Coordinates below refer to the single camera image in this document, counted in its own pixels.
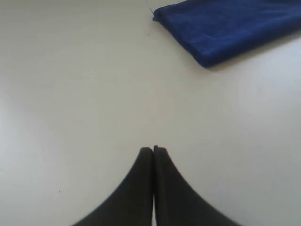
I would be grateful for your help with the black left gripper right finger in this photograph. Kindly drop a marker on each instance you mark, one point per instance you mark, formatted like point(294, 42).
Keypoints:
point(176, 203)

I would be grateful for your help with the blue microfibre towel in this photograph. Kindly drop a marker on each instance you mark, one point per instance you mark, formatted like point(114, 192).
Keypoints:
point(213, 31)

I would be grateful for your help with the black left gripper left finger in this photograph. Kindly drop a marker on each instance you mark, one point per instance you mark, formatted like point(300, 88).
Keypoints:
point(131, 204)

